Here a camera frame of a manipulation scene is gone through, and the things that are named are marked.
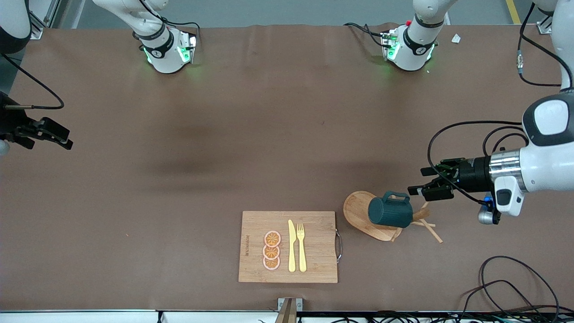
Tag white table edge rail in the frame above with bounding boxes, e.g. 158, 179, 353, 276
0, 310, 278, 323

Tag aluminium frame struts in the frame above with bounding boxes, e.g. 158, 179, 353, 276
29, 0, 83, 40

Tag black floor cable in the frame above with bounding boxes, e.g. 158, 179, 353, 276
457, 280, 574, 323
480, 256, 561, 317

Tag yellow plastic fork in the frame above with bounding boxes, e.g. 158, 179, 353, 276
296, 223, 307, 273

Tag metal mount bracket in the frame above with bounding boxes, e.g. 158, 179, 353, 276
274, 297, 303, 323

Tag tangled black cable bundle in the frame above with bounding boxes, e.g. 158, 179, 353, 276
341, 310, 574, 323

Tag yellow plastic knife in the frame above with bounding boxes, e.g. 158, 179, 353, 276
288, 219, 297, 273

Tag brown table cover mat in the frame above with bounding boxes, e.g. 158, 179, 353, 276
0, 22, 574, 313

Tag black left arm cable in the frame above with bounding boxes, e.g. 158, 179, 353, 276
427, 2, 574, 207

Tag black arm base cable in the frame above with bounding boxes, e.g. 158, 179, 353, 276
344, 22, 388, 48

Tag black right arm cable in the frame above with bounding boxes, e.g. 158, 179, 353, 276
0, 53, 65, 110

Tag dark green ribbed cup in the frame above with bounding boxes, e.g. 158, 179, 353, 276
368, 191, 414, 229

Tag wooden cup rack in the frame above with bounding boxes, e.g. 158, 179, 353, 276
344, 191, 444, 244

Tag wooden cutting board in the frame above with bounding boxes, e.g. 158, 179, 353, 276
238, 211, 343, 284

